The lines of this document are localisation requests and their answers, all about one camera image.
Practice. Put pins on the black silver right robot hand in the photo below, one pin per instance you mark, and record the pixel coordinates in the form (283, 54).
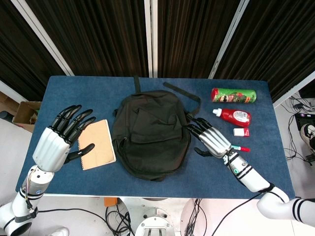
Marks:
(214, 141)

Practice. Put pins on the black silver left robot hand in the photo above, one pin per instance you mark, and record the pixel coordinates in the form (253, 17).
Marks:
(50, 145)

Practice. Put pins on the brown spiral notebook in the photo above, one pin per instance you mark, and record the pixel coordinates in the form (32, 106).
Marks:
(101, 147)

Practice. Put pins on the black backpack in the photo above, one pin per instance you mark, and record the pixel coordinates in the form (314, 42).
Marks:
(152, 137)

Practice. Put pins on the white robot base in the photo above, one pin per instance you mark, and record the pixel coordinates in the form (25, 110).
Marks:
(155, 221)

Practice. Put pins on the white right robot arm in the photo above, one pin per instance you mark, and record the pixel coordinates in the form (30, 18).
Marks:
(251, 179)

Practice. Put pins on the white red eraser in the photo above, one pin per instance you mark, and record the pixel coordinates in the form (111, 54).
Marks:
(240, 132)

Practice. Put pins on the white marker with red cap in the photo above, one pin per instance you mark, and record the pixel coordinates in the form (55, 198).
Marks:
(242, 148)

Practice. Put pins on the red ketchup bottle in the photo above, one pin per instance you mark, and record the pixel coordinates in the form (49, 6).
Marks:
(236, 116)

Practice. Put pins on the cardboard box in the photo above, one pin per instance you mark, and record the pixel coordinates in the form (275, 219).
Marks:
(23, 115)

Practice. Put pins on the green chips can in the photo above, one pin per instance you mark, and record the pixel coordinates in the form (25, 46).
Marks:
(233, 96)

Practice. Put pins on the dark grey cylinder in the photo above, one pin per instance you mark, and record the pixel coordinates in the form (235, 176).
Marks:
(6, 116)

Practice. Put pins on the blue table mat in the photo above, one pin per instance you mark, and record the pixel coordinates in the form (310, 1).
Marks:
(73, 93)

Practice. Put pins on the orange plastic piece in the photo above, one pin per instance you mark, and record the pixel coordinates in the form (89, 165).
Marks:
(110, 202)

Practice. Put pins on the black pleated curtain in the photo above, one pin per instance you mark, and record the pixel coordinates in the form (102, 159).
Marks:
(189, 37)
(270, 44)
(19, 61)
(93, 37)

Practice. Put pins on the black white sneaker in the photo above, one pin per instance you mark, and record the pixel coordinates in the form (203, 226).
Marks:
(308, 134)

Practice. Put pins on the white frame post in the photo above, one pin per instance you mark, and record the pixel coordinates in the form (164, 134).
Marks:
(295, 89)
(150, 37)
(41, 37)
(229, 37)

